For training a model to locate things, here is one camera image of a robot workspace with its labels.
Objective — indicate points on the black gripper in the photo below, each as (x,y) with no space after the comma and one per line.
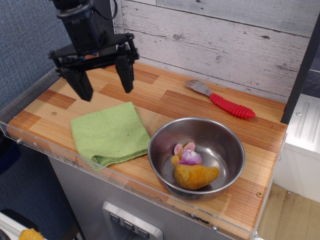
(94,45)

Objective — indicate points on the orange plush taco toy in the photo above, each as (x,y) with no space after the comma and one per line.
(189,171)

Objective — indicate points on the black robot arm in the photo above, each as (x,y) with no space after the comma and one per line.
(103,6)

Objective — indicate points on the steel bowl pan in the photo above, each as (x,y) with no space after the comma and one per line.
(216,143)

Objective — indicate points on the green folded cloth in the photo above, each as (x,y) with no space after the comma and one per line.
(110,136)

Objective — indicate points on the clear acrylic front guard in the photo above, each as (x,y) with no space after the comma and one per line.
(245,151)

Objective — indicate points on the silver control panel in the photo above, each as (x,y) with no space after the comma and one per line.
(123,225)

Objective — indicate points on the yellow object bottom left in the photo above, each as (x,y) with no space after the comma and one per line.
(30,234)

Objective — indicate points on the white ribbed side appliance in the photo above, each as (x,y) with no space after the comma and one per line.
(298,167)

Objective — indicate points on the red handled metal fork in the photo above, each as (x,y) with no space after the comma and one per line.
(236,110)

